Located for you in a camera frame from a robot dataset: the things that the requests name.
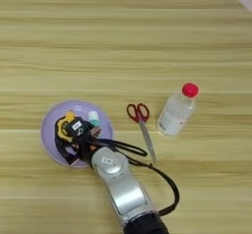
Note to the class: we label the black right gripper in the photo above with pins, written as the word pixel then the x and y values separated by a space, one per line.
pixel 86 144

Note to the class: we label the clear bottle red cap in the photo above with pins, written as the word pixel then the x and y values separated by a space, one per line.
pixel 175 113

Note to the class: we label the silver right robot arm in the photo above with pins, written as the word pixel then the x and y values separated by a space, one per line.
pixel 124 185

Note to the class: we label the black box white label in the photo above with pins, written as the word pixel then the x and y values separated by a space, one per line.
pixel 76 126

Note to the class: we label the green white glue stick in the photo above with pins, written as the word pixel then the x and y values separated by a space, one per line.
pixel 94 116

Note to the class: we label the purple round plate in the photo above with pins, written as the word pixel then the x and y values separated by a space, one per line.
pixel 49 126

